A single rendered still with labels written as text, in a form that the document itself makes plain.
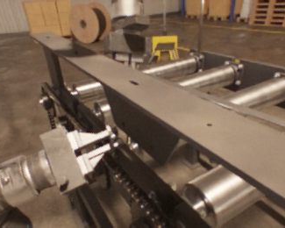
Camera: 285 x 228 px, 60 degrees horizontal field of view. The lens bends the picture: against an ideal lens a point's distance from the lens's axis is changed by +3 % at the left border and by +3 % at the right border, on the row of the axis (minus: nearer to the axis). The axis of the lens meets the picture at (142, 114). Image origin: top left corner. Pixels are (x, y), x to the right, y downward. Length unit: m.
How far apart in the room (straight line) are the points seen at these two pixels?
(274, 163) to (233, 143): 0.04
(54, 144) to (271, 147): 0.40
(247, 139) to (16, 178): 0.40
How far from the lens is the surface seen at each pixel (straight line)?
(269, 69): 1.41
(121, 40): 0.70
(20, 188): 0.53
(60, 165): 0.53
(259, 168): 0.26
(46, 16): 8.01
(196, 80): 1.26
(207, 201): 0.60
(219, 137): 0.30
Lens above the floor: 1.32
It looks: 27 degrees down
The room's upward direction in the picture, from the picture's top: 3 degrees counter-clockwise
